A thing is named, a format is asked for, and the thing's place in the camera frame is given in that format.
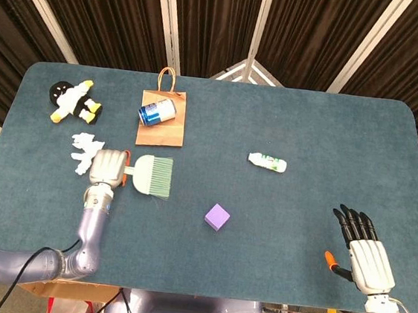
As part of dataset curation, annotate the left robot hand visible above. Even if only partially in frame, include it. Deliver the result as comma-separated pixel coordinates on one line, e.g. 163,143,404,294
86,146,132,190

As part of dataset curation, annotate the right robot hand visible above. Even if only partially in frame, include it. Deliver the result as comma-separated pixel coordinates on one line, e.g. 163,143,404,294
321,202,405,298

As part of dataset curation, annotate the light green hand brush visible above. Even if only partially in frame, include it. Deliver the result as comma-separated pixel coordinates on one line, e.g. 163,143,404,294
120,152,175,200

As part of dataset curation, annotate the crumpled white paper tissue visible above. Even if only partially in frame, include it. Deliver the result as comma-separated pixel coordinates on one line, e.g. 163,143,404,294
67,131,106,179

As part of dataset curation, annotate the brown paper bag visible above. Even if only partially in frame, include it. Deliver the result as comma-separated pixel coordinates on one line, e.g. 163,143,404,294
135,64,192,150

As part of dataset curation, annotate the blue and white can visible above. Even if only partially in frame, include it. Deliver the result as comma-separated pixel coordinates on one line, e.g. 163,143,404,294
136,94,179,130

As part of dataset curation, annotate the penguin plush toy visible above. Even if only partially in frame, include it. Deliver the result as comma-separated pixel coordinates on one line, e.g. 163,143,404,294
45,76,106,128

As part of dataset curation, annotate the purple cube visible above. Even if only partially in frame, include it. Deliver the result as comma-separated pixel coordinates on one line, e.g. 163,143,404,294
203,202,233,234

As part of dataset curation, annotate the cardboard box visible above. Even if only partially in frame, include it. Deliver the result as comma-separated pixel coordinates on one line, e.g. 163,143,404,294
16,274,121,306

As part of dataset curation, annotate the small white plastic bottle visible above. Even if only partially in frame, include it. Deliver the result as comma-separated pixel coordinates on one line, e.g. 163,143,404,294
247,151,289,174

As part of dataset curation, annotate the red plastic bag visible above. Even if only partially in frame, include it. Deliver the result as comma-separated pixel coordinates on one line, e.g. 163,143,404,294
46,296,105,313

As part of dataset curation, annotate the brown pleated curtain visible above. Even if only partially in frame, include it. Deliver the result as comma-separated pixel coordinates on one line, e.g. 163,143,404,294
0,0,418,175

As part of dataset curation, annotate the blue felt table cover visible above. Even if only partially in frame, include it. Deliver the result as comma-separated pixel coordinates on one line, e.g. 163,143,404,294
0,56,418,313

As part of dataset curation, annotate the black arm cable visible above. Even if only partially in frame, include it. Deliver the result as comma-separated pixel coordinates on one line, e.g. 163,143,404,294
0,233,81,313

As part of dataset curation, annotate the white screen foot bracket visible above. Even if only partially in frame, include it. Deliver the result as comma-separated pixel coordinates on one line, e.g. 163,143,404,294
209,54,288,88

